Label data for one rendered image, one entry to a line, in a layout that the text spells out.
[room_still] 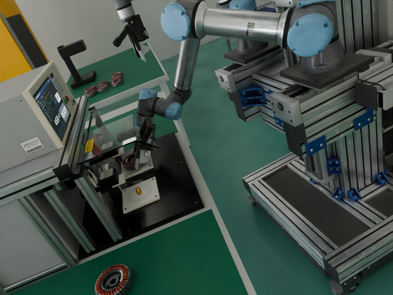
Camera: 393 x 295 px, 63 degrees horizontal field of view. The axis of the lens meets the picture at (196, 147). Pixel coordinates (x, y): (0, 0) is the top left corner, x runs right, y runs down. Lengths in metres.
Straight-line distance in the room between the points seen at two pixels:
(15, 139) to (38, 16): 5.49
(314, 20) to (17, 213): 1.03
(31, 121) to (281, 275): 1.38
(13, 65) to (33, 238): 3.83
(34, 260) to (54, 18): 5.59
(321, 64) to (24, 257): 1.17
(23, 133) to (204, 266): 0.69
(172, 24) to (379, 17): 0.85
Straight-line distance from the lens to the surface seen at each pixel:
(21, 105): 1.10
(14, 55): 4.81
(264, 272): 1.86
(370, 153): 1.80
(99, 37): 6.47
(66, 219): 1.13
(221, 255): 0.99
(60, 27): 6.52
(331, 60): 1.17
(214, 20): 1.08
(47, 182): 1.04
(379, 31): 1.57
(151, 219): 1.18
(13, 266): 1.28
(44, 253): 1.23
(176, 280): 0.99
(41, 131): 1.12
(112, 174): 1.24
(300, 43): 1.00
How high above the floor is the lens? 1.49
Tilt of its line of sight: 29 degrees down
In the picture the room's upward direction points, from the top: 21 degrees counter-clockwise
